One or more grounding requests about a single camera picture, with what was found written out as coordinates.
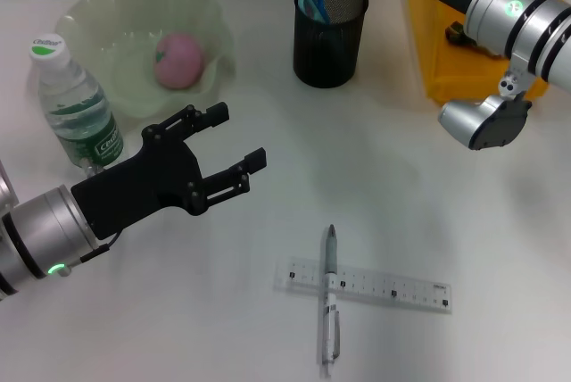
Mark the grey white pen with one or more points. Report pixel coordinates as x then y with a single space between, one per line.
329 310

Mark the translucent green fruit plate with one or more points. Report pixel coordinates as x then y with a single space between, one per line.
134 11

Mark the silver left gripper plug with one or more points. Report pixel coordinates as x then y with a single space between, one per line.
89 168

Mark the pink toy peach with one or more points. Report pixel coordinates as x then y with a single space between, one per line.
180 65

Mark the clear plastic ruler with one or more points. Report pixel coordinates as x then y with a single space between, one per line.
383 288

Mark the black mesh pen holder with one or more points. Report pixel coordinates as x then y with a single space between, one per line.
330 52

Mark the blue scissors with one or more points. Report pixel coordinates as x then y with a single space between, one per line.
314 0

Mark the yellow plastic bin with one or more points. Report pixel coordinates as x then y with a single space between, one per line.
446 78

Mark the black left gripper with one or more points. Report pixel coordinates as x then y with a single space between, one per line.
138 185

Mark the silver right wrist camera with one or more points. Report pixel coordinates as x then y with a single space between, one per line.
482 123

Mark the clear green-label water bottle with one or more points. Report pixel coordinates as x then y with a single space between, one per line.
76 101

